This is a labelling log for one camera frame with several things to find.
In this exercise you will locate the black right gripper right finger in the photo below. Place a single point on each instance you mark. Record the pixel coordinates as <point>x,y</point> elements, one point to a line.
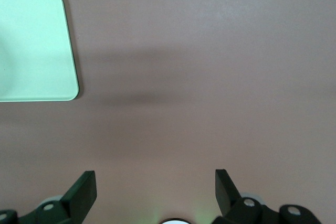
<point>228,197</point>

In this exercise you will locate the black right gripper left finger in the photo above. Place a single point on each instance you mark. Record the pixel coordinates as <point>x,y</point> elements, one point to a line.
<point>81,195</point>

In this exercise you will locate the brown table cover mat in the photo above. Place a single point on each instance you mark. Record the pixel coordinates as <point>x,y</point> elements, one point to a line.
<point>197,77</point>

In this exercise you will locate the light green rectangular tray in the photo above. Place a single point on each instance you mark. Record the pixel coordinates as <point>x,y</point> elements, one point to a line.
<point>34,45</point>

